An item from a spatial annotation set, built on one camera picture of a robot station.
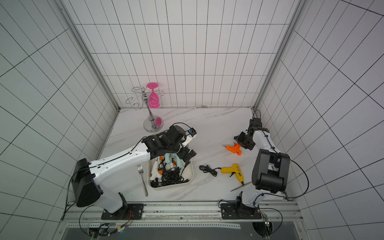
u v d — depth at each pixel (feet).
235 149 2.89
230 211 2.40
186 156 2.19
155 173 2.63
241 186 2.67
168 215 2.38
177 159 2.80
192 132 2.16
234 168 2.81
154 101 3.01
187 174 2.81
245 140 2.62
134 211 2.38
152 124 3.58
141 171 2.82
